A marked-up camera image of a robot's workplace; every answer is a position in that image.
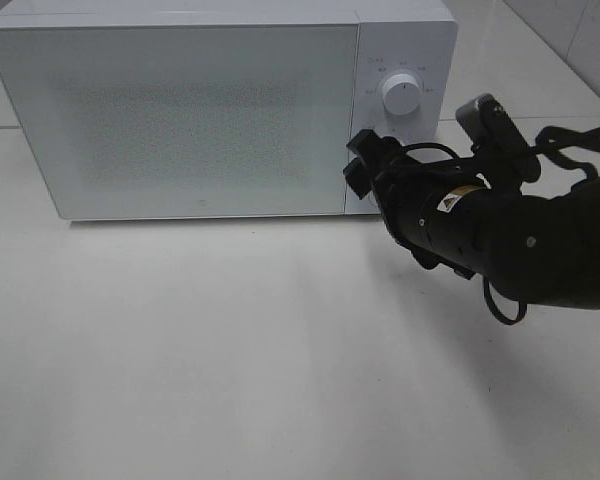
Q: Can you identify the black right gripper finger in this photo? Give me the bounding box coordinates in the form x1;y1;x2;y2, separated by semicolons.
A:
343;158;373;199
346;129;398;160

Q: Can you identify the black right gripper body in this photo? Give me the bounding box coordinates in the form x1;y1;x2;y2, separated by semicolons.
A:
369;147;480;270

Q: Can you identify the round white door button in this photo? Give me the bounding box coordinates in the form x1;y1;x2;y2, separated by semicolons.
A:
367;193;378;208

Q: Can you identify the white microwave door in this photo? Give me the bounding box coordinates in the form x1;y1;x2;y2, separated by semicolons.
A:
0;25;357;220

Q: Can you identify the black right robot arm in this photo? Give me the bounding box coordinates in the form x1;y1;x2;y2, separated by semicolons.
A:
343;130;600;310

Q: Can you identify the white upper microwave knob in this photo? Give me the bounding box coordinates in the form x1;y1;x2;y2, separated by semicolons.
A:
381;71;423;116

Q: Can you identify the white microwave oven body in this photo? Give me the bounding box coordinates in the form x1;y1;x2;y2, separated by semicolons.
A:
0;1;458;215

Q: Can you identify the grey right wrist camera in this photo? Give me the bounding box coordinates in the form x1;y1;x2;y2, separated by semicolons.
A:
455;94;541;190

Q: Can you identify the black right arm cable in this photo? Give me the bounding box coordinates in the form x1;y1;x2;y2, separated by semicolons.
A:
379;119;600;326

